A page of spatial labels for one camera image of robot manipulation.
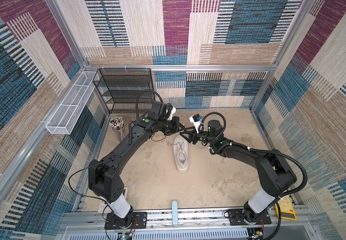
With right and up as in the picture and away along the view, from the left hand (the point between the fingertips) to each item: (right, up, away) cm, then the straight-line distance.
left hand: (186, 125), depth 76 cm
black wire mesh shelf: (-45, +26, +32) cm, 61 cm away
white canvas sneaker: (-2, -15, +13) cm, 21 cm away
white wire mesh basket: (-74, +5, +18) cm, 76 cm away
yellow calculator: (+50, -41, -1) cm, 65 cm away
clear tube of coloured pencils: (-40, +1, +13) cm, 42 cm away
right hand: (-2, -4, +8) cm, 9 cm away
